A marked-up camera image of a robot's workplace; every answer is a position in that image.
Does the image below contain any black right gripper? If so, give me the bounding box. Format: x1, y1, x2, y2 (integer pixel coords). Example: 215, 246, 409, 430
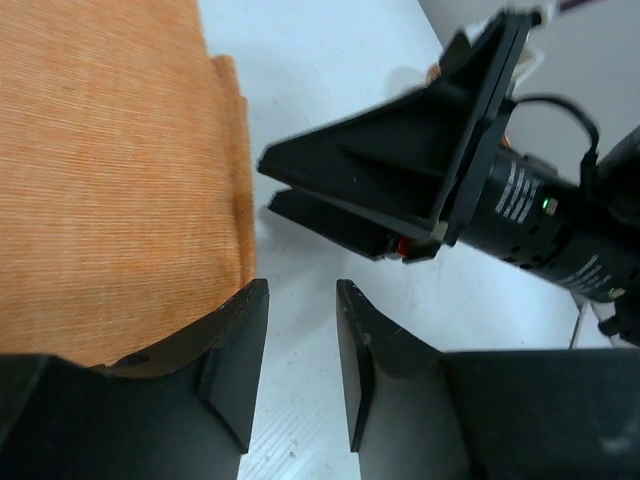
258, 9, 639, 303

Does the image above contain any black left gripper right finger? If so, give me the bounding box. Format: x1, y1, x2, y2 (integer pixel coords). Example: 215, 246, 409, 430
336, 280, 639, 479

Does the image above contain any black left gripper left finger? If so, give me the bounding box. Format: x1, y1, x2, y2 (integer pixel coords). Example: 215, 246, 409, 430
1, 279, 269, 479

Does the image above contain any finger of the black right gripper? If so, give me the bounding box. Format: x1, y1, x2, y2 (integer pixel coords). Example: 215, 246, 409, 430
268, 189, 440, 263

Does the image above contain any orange cloth placemat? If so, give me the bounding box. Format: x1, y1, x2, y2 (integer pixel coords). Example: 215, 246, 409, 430
1, 1, 256, 365

